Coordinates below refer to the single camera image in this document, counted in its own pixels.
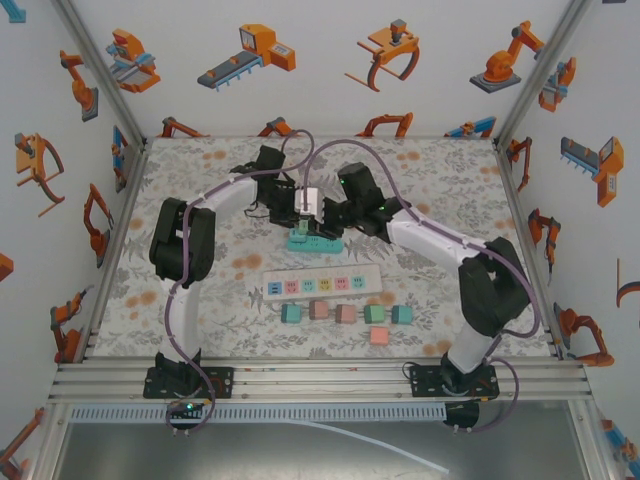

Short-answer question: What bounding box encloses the teal power strip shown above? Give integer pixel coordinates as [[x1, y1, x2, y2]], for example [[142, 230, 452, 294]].
[[285, 232, 346, 255]]

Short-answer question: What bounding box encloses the white power strip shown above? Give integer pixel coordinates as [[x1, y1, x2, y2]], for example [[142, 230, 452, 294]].
[[262, 264, 384, 303]]

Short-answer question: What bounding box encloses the floral table mat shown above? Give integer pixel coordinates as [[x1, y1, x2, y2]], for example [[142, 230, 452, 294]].
[[92, 135, 559, 360]]

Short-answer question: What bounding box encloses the black controller board green light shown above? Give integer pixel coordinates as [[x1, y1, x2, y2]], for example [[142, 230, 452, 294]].
[[165, 397, 214, 437]]

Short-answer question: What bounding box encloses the black base connector box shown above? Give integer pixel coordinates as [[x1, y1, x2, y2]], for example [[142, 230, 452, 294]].
[[443, 399, 481, 435]]

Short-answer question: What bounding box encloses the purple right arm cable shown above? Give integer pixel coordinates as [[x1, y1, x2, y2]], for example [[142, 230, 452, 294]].
[[301, 139, 542, 435]]

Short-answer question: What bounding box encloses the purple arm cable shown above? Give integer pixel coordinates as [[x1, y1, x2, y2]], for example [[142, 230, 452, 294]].
[[164, 129, 316, 437], [301, 139, 542, 435]]

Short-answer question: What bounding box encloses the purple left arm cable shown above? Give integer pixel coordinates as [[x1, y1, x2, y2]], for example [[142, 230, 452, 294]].
[[164, 129, 316, 437]]

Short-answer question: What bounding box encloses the aluminium side rail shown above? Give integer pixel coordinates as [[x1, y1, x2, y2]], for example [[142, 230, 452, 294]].
[[82, 139, 151, 364], [493, 138, 569, 364]]

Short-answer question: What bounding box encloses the wide aluminium base rail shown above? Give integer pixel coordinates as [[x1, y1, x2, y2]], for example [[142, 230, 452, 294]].
[[47, 357, 594, 404]]

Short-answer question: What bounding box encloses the white slotted cable duct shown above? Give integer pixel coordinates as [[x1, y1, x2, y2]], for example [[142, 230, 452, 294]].
[[68, 403, 447, 425]]

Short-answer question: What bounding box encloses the aluminium corner post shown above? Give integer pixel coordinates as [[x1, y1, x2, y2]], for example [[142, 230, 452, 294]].
[[493, 0, 596, 146], [49, 0, 150, 149]]

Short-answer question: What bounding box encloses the aluminium frame leg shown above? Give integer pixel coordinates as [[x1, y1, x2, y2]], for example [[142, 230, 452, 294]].
[[19, 399, 74, 480], [568, 399, 617, 480]]

